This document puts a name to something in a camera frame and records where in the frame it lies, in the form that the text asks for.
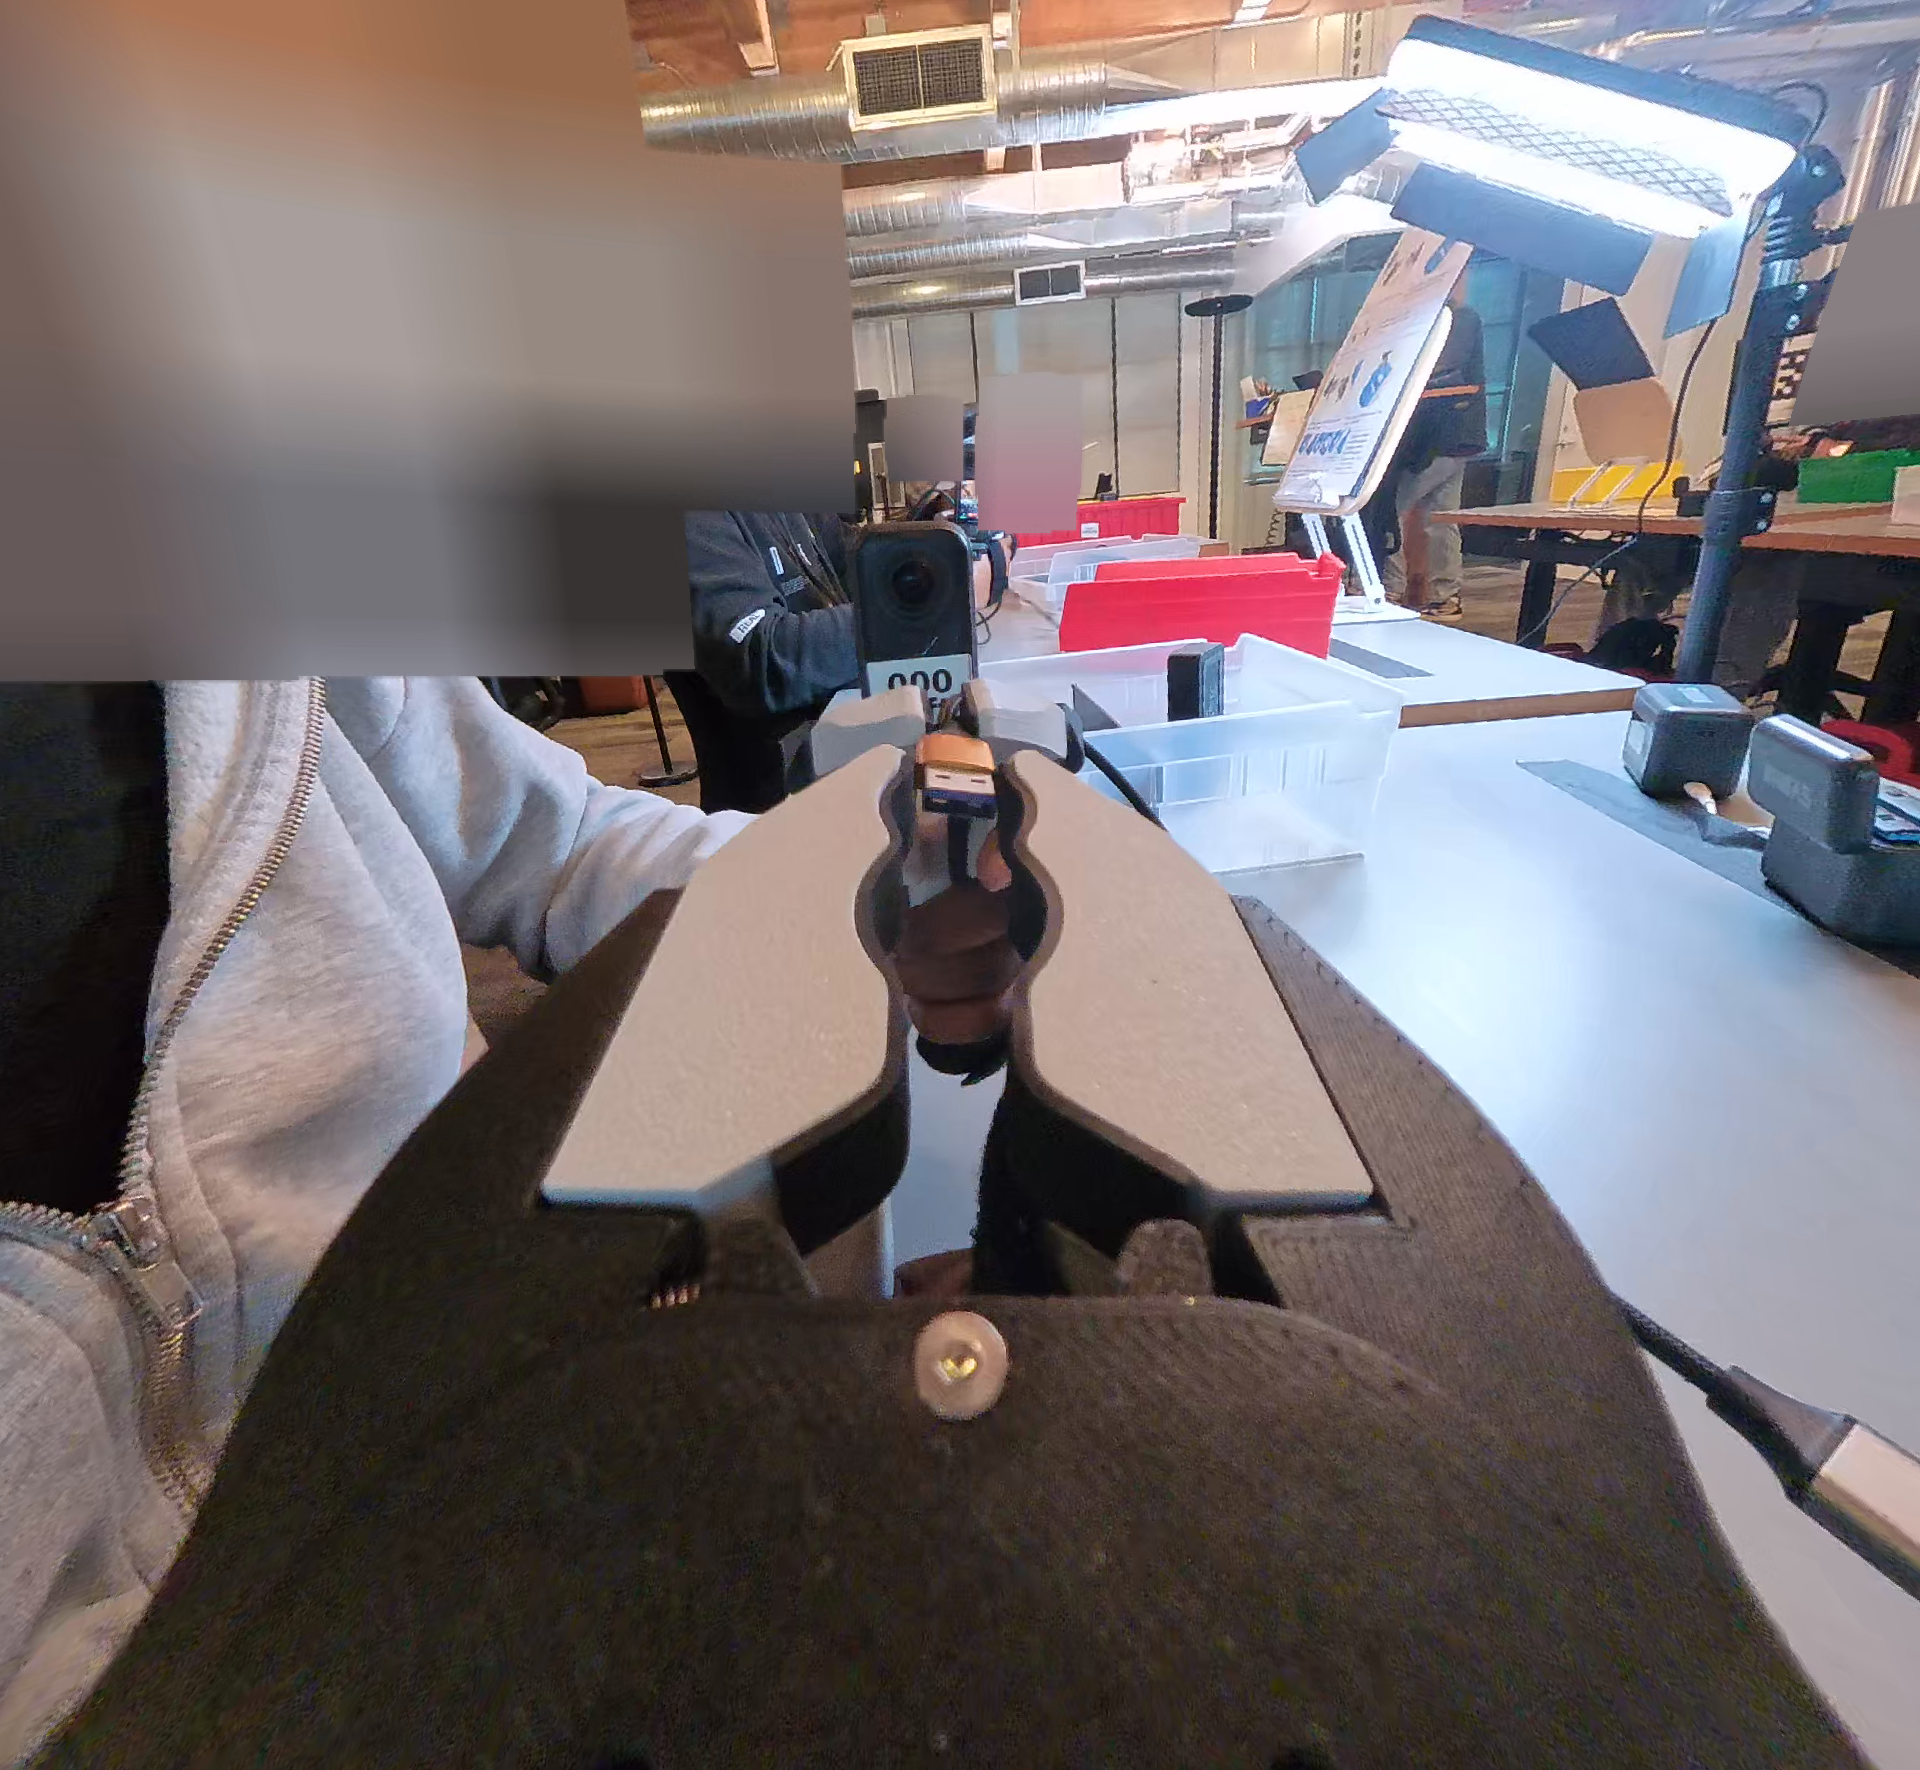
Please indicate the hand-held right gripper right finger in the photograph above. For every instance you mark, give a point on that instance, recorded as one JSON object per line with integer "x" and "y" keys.
{"x": 1186, "y": 1036}

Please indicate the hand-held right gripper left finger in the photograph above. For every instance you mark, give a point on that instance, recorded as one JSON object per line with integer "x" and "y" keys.
{"x": 734, "y": 1020}

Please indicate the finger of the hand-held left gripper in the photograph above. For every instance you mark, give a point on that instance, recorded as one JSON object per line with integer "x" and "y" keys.
{"x": 1028, "y": 728}
{"x": 869, "y": 718}

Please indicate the person's left forearm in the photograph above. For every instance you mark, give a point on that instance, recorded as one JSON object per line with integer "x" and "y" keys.
{"x": 600, "y": 840}

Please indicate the black usb hub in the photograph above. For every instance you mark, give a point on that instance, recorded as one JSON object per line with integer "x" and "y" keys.
{"x": 1198, "y": 681}

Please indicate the person's left hand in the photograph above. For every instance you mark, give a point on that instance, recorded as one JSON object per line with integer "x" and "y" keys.
{"x": 962, "y": 961}

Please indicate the clear plastic bin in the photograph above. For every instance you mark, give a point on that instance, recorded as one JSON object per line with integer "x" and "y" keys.
{"x": 1275, "y": 764}
{"x": 1051, "y": 569}

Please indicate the red plastic bin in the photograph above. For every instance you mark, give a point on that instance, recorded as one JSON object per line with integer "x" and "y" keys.
{"x": 1125, "y": 518}
{"x": 1201, "y": 615}

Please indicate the white air vent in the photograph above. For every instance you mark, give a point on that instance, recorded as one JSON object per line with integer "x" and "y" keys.
{"x": 1051, "y": 283}
{"x": 918, "y": 77}

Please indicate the white board stand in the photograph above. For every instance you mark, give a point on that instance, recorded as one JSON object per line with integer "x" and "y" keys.
{"x": 1359, "y": 563}

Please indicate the black floor lamp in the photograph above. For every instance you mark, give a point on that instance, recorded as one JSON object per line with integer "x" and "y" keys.
{"x": 1221, "y": 303}

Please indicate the grey zip hoodie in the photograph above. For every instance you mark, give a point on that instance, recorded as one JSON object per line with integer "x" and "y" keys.
{"x": 301, "y": 899}

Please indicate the printed instruction board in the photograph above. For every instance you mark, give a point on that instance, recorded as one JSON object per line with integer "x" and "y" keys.
{"x": 1373, "y": 375}

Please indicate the dark grey charger box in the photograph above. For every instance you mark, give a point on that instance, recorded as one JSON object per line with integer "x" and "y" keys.
{"x": 1823, "y": 826}
{"x": 1688, "y": 741}

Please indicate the wooden work table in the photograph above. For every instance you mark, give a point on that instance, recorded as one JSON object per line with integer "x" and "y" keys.
{"x": 1577, "y": 521}

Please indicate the black light stand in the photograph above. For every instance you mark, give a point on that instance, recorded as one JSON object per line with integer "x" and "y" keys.
{"x": 1748, "y": 449}

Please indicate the led light panel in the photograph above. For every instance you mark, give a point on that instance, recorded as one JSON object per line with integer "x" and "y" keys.
{"x": 1577, "y": 105}

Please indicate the green plastic bin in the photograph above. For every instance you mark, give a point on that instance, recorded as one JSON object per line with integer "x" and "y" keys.
{"x": 1860, "y": 478}

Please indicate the silver ventilation duct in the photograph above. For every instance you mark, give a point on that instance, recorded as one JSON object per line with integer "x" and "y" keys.
{"x": 752, "y": 113}

